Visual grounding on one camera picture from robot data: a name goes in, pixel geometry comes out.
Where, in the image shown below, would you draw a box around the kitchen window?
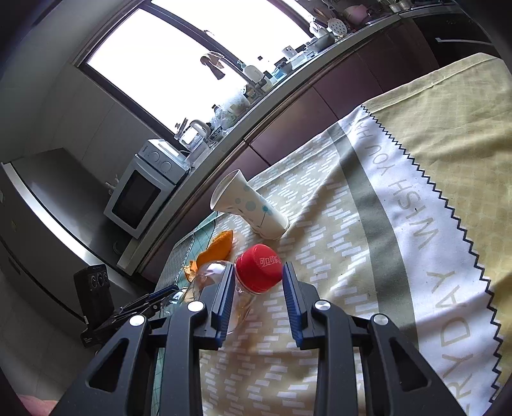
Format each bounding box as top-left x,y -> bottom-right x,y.
72,0 -> 321,137

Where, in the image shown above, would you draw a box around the white dotted paper cup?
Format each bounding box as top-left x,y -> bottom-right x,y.
211,169 -> 289,241

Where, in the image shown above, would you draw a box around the clear plastic bags on counter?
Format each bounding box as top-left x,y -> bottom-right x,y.
214,86 -> 251,121

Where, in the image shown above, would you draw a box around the clear plastic bottle red cap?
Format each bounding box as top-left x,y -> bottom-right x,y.
160,244 -> 284,336

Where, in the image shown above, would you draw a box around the light kitchen countertop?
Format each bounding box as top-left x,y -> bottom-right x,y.
118,14 -> 405,277

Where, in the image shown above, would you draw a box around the metal kitchen faucet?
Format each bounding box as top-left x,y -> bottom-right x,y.
200,52 -> 257,97

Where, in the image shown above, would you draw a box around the glass kettle white handle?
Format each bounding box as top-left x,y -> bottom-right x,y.
175,119 -> 212,150

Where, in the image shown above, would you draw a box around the pink pot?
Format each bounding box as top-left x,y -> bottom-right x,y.
344,4 -> 369,23

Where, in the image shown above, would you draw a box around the large orange peel piece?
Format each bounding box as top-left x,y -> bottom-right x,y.
197,229 -> 235,265

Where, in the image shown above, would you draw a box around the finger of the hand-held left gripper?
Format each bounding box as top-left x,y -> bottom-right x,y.
118,285 -> 180,316
94,309 -> 137,333

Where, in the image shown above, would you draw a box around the silver refrigerator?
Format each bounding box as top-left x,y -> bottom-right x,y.
0,148 -> 157,345

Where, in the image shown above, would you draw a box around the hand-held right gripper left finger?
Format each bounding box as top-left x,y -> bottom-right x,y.
50,263 -> 237,416

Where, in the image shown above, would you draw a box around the person's left forearm pink sleeve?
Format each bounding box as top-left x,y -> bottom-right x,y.
18,394 -> 57,416

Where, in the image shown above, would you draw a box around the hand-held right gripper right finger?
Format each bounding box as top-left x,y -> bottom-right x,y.
282,262 -> 469,416

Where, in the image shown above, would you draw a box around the dark purple base cabinet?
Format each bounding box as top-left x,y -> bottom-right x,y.
140,16 -> 497,281

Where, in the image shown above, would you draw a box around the black built-in oven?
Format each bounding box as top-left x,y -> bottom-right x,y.
412,0 -> 497,73

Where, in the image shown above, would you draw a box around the patterned yellow green tablecloth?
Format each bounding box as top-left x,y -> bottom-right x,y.
152,52 -> 512,416

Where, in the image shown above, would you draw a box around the white microwave oven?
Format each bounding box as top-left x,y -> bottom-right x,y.
104,138 -> 191,240

